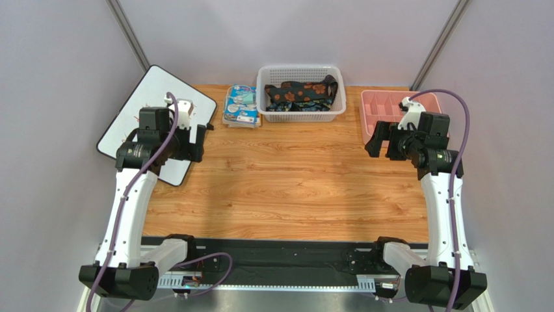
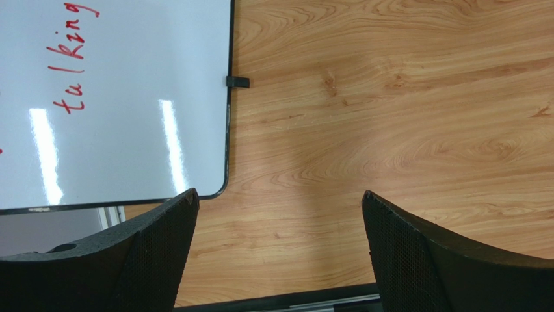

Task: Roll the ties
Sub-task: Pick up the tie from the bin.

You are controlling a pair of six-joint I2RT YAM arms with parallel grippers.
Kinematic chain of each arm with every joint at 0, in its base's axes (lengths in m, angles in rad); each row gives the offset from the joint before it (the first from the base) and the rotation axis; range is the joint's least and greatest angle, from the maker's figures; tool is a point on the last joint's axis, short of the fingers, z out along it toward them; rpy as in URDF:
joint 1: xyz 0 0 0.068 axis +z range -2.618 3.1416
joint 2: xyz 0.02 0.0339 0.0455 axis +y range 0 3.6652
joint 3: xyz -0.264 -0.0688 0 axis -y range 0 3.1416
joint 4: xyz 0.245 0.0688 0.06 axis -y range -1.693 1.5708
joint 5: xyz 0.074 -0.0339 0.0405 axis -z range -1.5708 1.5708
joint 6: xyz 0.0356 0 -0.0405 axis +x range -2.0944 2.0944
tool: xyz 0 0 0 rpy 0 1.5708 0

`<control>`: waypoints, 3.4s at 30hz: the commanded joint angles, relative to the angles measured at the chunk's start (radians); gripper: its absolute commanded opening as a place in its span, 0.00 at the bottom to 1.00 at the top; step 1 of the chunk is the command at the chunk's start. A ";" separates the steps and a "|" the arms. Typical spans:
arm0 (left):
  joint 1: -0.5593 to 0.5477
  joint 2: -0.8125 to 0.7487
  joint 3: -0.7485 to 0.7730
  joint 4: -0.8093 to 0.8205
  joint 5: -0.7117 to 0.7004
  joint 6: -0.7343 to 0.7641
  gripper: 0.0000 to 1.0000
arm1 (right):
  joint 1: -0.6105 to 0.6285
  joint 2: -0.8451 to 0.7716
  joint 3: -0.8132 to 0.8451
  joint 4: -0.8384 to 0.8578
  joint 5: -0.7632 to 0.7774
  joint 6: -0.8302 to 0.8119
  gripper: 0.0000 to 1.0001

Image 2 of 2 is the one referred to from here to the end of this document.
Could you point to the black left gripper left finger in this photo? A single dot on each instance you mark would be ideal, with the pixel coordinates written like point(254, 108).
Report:
point(134, 266)

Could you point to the white whiteboard black frame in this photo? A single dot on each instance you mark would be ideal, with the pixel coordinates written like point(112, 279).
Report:
point(108, 103)

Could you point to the black whiteboard foot clip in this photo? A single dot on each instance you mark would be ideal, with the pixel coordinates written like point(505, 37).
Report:
point(237, 82)

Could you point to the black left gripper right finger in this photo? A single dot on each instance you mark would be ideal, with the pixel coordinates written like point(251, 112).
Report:
point(421, 266)

